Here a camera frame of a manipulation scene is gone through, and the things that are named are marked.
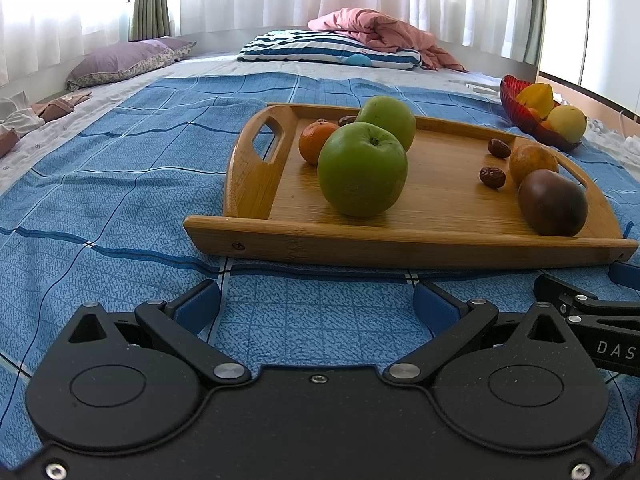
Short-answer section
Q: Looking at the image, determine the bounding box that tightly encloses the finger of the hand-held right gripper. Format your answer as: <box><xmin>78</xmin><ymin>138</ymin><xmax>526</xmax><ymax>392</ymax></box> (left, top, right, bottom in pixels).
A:
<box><xmin>534</xmin><ymin>274</ymin><xmax>640</xmax><ymax>322</ymax></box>
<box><xmin>609</xmin><ymin>260</ymin><xmax>640</xmax><ymax>286</ymax></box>

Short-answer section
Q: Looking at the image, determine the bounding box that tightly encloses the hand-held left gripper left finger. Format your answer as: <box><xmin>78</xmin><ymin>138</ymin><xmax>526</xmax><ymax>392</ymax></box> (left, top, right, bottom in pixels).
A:
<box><xmin>52</xmin><ymin>280</ymin><xmax>252</xmax><ymax>388</ymax></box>

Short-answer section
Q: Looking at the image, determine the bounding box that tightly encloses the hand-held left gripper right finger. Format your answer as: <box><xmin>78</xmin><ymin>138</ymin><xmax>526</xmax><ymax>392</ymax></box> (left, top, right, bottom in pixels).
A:
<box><xmin>381</xmin><ymin>281</ymin><xmax>588</xmax><ymax>386</ymax></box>

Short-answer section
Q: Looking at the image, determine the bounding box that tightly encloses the dark brown round fruit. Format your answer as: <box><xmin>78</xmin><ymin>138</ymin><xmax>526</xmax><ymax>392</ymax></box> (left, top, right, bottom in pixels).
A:
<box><xmin>517</xmin><ymin>169</ymin><xmax>589</xmax><ymax>237</ymax></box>

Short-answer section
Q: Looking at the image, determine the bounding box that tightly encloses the wooden tray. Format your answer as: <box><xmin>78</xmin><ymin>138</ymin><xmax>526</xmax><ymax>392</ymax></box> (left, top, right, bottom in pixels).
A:
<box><xmin>182</xmin><ymin>103</ymin><xmax>639</xmax><ymax>271</ymax></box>

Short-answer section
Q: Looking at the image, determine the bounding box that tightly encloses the large orange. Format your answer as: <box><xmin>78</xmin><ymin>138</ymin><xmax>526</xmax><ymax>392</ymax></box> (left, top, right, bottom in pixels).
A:
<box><xmin>509</xmin><ymin>143</ymin><xmax>559</xmax><ymax>187</ymax></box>

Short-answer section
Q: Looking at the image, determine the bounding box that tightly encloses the green apple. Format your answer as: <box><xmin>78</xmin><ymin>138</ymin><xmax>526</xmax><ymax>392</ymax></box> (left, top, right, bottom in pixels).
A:
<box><xmin>356</xmin><ymin>96</ymin><xmax>417</xmax><ymax>153</ymax></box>
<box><xmin>317</xmin><ymin>122</ymin><xmax>408</xmax><ymax>218</ymax></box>

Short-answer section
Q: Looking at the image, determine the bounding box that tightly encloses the tangerine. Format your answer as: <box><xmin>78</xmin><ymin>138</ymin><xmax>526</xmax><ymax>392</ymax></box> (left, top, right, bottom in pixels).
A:
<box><xmin>298</xmin><ymin>119</ymin><xmax>341</xmax><ymax>166</ymax></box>

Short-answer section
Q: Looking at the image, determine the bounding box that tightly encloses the blue checked blanket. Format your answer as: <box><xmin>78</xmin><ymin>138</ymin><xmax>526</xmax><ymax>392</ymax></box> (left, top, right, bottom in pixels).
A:
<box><xmin>0</xmin><ymin>71</ymin><xmax>640</xmax><ymax>461</ymax></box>

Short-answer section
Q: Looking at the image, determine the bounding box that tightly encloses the yellow lemon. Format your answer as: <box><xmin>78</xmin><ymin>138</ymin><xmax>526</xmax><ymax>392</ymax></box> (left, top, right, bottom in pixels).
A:
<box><xmin>546</xmin><ymin>104</ymin><xmax>587</xmax><ymax>143</ymax></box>

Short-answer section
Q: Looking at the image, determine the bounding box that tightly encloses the red glass bowl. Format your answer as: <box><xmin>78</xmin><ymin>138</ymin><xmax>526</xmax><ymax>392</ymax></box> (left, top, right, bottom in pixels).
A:
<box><xmin>500</xmin><ymin>74</ymin><xmax>588</xmax><ymax>152</ymax></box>

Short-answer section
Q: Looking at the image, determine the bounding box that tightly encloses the grey bed sheet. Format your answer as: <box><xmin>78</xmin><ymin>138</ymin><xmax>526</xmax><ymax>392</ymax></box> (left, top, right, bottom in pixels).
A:
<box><xmin>0</xmin><ymin>50</ymin><xmax>640</xmax><ymax>196</ymax></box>

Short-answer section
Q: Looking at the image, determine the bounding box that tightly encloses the pink folded garment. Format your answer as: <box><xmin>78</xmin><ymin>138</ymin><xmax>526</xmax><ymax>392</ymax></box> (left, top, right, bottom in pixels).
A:
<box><xmin>31</xmin><ymin>92</ymin><xmax>93</xmax><ymax>123</ymax></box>

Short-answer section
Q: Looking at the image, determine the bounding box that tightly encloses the white wardrobe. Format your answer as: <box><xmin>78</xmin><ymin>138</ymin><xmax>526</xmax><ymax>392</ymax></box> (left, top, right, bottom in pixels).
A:
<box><xmin>537</xmin><ymin>0</ymin><xmax>640</xmax><ymax>123</ymax></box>

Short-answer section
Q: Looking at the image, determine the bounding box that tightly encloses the purple pillow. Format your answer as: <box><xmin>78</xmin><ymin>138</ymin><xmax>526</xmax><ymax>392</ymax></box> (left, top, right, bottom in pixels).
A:
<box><xmin>66</xmin><ymin>40</ymin><xmax>176</xmax><ymax>92</ymax></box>
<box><xmin>155</xmin><ymin>37</ymin><xmax>197</xmax><ymax>62</ymax></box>

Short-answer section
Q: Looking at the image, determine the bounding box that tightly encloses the white garment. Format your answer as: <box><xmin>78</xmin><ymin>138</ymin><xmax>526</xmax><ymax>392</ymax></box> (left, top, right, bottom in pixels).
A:
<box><xmin>0</xmin><ymin>97</ymin><xmax>43</xmax><ymax>136</ymax></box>

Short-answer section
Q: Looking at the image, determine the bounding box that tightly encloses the green curtain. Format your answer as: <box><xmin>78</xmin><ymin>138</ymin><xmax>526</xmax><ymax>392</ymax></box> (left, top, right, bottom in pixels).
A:
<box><xmin>522</xmin><ymin>0</ymin><xmax>546</xmax><ymax>66</ymax></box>
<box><xmin>129</xmin><ymin>0</ymin><xmax>173</xmax><ymax>42</ymax></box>

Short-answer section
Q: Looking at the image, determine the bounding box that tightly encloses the blue striped pillow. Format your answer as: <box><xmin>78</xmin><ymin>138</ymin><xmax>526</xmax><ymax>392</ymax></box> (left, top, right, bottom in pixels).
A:
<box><xmin>237</xmin><ymin>30</ymin><xmax>423</xmax><ymax>71</ymax></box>

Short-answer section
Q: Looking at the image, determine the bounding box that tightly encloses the pink quilt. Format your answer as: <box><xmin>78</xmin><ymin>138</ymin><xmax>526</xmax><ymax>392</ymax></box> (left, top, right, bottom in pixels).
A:
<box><xmin>307</xmin><ymin>7</ymin><xmax>468</xmax><ymax>72</ymax></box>

